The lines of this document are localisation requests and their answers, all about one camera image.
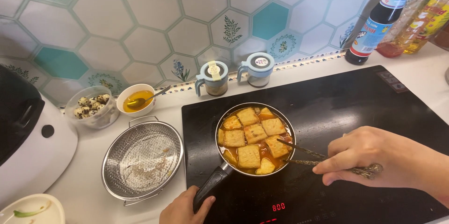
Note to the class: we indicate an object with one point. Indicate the person's left hand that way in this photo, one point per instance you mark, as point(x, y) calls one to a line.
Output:
point(180, 208)

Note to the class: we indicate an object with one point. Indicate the person's right hand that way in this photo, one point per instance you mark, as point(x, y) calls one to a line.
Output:
point(386, 160)

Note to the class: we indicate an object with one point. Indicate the patterned wooden chopstick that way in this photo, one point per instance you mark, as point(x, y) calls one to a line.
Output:
point(301, 148)
point(301, 162)

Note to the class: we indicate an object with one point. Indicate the steel mesh strainer basket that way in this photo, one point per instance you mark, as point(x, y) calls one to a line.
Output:
point(140, 160)

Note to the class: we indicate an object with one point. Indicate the black induction cooktop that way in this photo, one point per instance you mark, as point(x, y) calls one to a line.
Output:
point(350, 104)

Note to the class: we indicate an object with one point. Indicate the fried tofu pieces in sauce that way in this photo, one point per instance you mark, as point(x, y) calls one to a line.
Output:
point(249, 156)

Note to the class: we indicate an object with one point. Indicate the white bowl with orange oil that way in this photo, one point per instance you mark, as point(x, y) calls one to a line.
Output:
point(140, 113)

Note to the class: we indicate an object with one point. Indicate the clear bottle with reddish liquid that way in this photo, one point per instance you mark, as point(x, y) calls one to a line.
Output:
point(389, 49)

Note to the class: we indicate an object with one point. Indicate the metal spoon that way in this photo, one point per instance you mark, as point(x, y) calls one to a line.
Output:
point(135, 103)

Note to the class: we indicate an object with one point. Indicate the clear glass bowl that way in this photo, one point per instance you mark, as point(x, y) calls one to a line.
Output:
point(105, 121)

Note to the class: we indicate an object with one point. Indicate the dark fish sauce bottle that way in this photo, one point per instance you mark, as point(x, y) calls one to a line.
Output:
point(375, 31)

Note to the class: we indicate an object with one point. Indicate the brown jar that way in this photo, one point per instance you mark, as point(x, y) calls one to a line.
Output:
point(443, 38)

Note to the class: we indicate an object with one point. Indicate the white plate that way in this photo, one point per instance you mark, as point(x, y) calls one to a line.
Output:
point(44, 213)

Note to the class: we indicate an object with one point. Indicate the blue-lid seasoning jar yellow tape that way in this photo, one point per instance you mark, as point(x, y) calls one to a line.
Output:
point(214, 73)

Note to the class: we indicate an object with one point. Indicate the cooking oil bottle yellow label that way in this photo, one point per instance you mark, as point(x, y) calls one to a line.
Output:
point(426, 24)

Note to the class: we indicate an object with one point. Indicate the heap of speckled quail eggs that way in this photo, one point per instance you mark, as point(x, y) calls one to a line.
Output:
point(83, 101)

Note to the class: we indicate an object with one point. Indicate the white and black rice cooker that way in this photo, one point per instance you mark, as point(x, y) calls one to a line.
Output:
point(35, 153)

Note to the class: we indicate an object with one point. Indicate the green onion scrap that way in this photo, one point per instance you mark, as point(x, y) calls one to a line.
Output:
point(24, 213)

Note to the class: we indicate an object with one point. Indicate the blue-lid seasoning jar round label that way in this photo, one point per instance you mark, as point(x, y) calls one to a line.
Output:
point(259, 67)

